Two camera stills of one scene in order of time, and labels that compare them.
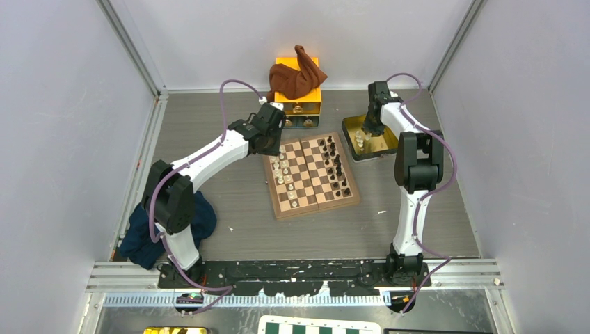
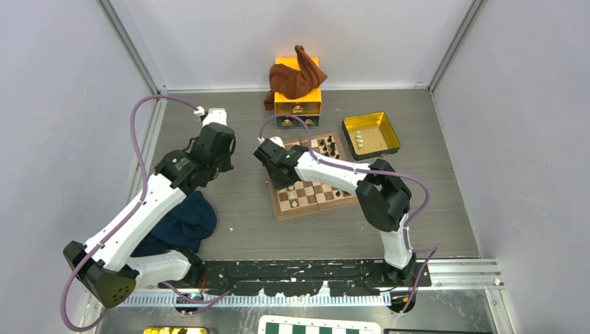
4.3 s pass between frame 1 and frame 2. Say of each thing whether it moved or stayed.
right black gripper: moved
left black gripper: moved
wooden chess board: stayed
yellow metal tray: stayed
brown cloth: stayed
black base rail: stayed
